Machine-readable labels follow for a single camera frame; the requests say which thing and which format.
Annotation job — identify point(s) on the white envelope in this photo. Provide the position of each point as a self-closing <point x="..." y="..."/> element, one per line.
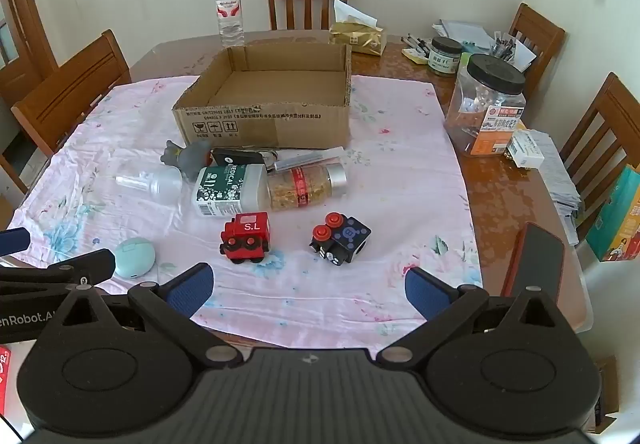
<point x="522" y="54"/>

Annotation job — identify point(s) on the brown cardboard box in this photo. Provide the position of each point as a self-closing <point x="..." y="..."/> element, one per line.
<point x="260" y="124"/>

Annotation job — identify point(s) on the teal box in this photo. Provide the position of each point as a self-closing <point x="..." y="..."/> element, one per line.
<point x="475" y="47"/>

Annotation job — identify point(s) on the black pen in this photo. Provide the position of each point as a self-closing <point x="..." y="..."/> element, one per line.
<point x="409" y="43"/>
<point x="416" y="41"/>
<point x="424" y="43"/>

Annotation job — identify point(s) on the gold tissue box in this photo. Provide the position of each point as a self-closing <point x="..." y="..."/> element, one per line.
<point x="357" y="37"/>

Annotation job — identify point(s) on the red smartphone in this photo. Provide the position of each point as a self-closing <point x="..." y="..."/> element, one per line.
<point x="537" y="254"/>

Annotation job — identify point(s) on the white green label bottle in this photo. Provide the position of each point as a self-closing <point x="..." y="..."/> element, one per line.
<point x="225" y="189"/>

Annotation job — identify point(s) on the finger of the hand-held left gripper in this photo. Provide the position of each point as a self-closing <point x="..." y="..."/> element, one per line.
<point x="12" y="240"/>
<point x="90" y="265"/>

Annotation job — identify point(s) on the stack of white papers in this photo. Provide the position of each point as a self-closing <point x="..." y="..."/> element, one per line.
<point x="465" y="32"/>

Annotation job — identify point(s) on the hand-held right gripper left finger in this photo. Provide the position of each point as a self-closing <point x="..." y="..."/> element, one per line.
<point x="192" y="289"/>

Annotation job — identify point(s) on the large black lid plastic jar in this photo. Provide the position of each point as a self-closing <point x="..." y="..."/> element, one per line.
<point x="475" y="109"/>

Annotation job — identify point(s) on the clear plastic water bottle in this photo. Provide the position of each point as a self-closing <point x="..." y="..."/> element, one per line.
<point x="230" y="19"/>

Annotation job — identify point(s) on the red packet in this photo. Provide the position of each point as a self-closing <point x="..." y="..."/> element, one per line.
<point x="4" y="374"/>

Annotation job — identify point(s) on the pen holder with pens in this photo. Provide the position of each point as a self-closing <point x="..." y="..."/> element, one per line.
<point x="502" y="49"/>

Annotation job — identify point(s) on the grey animal toy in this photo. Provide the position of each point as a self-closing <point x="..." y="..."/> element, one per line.
<point x="192" y="159"/>

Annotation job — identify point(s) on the colourful printed box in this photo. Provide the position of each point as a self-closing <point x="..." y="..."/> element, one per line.
<point x="617" y="219"/>

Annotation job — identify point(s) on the small cardboard box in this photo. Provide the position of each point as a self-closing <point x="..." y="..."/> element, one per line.
<point x="607" y="389"/>

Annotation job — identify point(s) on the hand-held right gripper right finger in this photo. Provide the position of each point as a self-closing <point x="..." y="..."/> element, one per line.
<point x="425" y="291"/>

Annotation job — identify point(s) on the wooden door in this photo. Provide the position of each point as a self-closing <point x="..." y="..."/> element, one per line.
<point x="30" y="24"/>

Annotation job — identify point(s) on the silver tube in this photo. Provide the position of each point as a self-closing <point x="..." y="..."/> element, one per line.
<point x="310" y="158"/>

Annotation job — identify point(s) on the pile of paper slips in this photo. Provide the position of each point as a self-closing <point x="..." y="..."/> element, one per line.
<point x="555" y="174"/>

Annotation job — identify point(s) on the clear plastic tub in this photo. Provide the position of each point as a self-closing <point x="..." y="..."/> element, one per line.
<point x="577" y="294"/>

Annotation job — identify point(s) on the black toy train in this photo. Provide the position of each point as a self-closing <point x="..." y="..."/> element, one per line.
<point x="345" y="236"/>

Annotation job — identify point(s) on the small black lid jar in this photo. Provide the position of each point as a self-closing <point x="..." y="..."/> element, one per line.
<point x="445" y="62"/>

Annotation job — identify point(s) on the pink floral tablecloth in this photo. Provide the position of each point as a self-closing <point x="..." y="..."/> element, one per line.
<point x="390" y="174"/>

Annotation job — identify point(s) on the red toy train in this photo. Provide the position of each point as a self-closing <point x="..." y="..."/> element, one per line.
<point x="247" y="234"/>

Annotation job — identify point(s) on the mint round case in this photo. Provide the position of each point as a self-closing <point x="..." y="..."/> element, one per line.
<point x="135" y="256"/>

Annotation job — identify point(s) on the black key fob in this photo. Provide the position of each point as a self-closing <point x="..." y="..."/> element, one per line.
<point x="235" y="157"/>

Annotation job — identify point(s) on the white medicine box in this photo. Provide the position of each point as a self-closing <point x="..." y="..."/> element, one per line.
<point x="525" y="149"/>

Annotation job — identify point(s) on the glass jar with red label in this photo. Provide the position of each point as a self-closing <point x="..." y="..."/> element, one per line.
<point x="290" y="189"/>

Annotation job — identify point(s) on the yellow sticky notes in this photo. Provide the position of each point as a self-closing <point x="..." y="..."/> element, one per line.
<point x="417" y="57"/>

